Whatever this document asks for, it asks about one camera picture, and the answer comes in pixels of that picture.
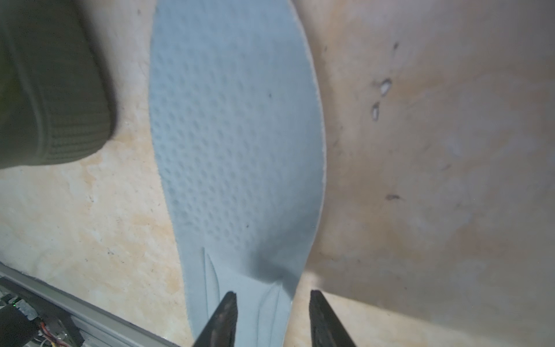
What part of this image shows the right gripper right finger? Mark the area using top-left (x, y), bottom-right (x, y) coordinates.
top-left (309, 290), bottom-right (356, 347)

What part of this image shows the olive green shoe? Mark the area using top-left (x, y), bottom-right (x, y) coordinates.
top-left (1, 1), bottom-right (115, 169)

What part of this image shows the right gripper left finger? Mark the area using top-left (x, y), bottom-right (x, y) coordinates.
top-left (193, 291), bottom-right (238, 347)

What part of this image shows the aluminium rail base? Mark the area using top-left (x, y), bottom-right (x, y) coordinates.
top-left (1, 264), bottom-right (175, 346)

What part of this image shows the right grey insole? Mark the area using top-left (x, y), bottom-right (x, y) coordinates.
top-left (149, 1), bottom-right (326, 346)

